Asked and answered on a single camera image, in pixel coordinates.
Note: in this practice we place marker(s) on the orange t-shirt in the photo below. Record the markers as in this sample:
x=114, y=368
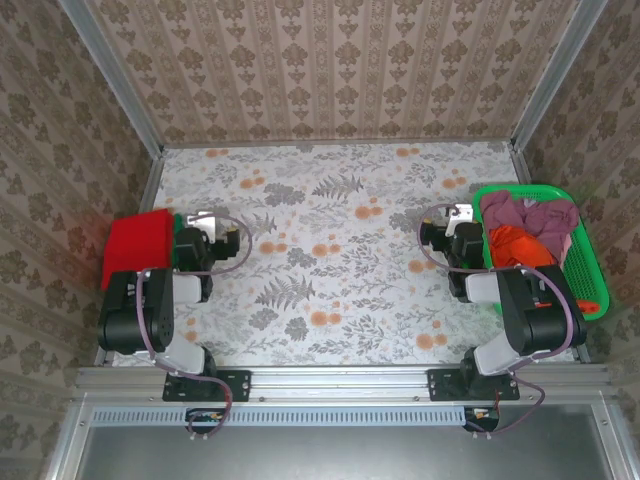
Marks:
x=520, y=250

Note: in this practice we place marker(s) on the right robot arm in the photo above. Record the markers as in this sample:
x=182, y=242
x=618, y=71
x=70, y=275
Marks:
x=540, y=320

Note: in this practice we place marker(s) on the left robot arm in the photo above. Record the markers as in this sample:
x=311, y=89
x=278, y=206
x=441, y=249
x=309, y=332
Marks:
x=135, y=320

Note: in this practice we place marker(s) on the green folded t-shirt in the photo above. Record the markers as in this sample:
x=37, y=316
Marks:
x=177, y=235

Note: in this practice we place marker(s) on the red folded t-shirt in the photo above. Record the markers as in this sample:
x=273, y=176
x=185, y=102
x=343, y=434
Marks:
x=135, y=250

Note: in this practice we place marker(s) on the mauve t-shirt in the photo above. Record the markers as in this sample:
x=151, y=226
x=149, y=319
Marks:
x=545, y=220

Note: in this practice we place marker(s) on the pink t-shirt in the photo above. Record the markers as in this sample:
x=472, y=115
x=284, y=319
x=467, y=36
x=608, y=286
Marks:
x=566, y=250

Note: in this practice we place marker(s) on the floral table cover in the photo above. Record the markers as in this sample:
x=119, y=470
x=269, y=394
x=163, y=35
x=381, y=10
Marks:
x=350, y=320

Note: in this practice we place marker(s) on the green plastic basket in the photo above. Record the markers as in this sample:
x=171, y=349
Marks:
x=585, y=270

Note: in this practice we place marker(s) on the grey metal panel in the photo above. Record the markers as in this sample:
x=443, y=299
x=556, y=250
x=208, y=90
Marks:
x=350, y=455

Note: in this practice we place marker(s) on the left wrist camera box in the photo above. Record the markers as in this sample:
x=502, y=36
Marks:
x=206, y=225

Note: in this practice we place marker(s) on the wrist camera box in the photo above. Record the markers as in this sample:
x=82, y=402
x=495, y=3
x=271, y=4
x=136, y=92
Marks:
x=206, y=225
x=461, y=215

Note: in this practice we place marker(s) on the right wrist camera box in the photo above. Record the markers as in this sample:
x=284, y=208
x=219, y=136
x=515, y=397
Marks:
x=461, y=215

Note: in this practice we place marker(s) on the aluminium mounting rail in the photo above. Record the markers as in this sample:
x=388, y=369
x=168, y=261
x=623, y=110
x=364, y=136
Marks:
x=340, y=382

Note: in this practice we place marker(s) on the aluminium frame post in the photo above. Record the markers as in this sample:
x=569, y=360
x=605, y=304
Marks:
x=555, y=80
x=115, y=85

